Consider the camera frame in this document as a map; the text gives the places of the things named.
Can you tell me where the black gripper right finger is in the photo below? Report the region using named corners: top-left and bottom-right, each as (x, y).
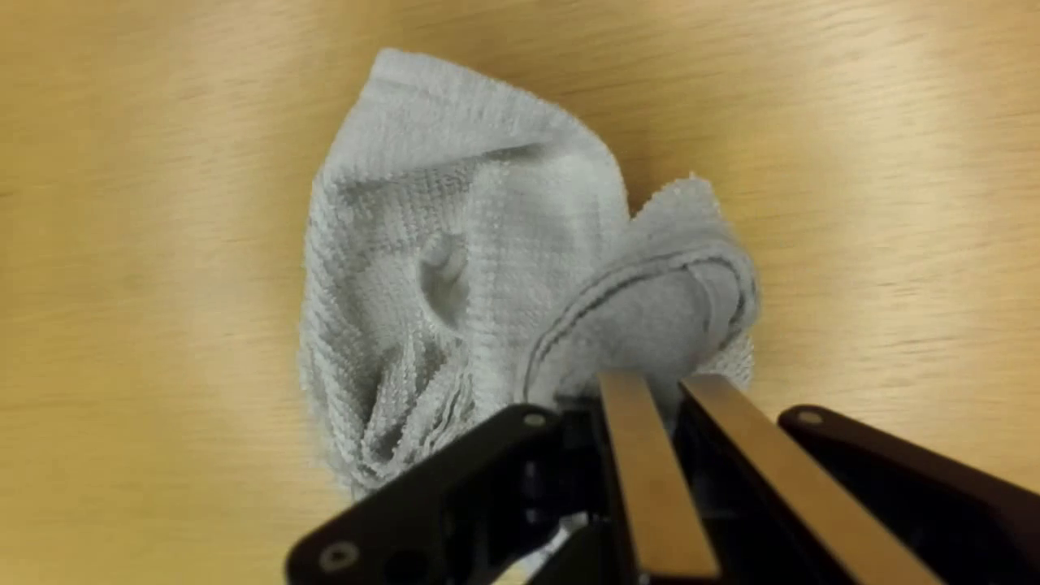
top-left (680, 369), bottom-right (1040, 585)

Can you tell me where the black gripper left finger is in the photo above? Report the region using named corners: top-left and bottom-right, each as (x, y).
top-left (286, 367), bottom-right (721, 585)

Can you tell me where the white towel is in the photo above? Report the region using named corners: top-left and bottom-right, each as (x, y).
top-left (299, 45), bottom-right (759, 500)

